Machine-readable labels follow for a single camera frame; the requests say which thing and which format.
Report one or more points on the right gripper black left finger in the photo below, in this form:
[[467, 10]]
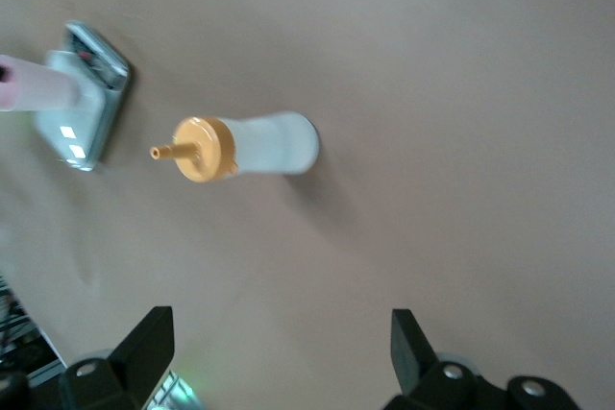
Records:
[[139, 347]]

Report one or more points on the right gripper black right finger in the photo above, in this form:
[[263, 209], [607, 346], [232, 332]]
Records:
[[408, 352]]

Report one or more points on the squeeze bottle with orange cap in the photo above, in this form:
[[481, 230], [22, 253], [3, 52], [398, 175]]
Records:
[[269, 146]]

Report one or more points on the pink plastic cup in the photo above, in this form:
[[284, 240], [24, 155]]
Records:
[[38, 86]]

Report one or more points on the silver digital kitchen scale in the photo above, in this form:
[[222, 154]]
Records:
[[81, 131]]

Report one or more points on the brown table cover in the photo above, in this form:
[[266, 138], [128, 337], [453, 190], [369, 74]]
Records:
[[432, 93]]

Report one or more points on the aluminium arm base plate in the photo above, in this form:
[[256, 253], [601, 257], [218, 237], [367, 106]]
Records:
[[173, 395]]

